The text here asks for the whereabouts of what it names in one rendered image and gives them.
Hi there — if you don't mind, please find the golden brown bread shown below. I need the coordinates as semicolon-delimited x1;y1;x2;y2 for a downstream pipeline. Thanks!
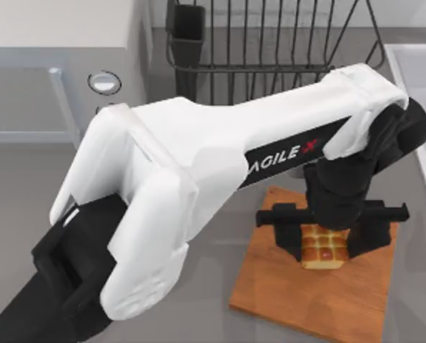
299;224;350;272

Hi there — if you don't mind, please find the black wire dish rack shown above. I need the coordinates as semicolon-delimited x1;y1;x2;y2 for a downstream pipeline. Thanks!
164;0;385;108

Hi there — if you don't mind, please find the white sink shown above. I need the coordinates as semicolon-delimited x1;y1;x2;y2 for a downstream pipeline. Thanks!
383;43;426;234

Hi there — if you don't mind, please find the round silver knob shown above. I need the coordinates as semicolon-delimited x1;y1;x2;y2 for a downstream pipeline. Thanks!
87;69;122;96

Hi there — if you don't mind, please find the wooden cutting board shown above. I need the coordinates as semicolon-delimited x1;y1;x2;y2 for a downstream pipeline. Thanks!
228;185;402;343

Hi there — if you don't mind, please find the black cutlery holder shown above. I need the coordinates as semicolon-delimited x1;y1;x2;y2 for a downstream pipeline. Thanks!
165;4;207;71

